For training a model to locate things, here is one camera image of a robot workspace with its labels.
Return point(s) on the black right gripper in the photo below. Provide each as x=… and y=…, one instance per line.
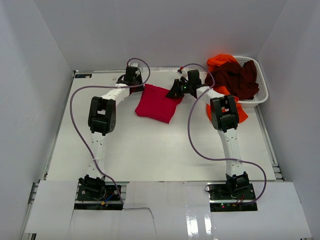
x=175, y=92

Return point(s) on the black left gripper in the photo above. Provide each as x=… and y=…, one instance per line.
x=139, y=88

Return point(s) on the magenta t shirt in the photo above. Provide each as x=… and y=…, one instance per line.
x=155, y=105

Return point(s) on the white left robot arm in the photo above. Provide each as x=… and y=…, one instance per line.
x=102, y=121

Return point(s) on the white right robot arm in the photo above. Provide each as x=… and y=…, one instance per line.
x=224, y=119

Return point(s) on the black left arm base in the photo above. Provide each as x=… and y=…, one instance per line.
x=106, y=198

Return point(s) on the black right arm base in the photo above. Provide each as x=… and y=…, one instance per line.
x=221, y=200

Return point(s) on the dark maroon t shirt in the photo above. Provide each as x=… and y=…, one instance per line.
x=239, y=80

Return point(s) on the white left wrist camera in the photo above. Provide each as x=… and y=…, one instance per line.
x=133, y=64

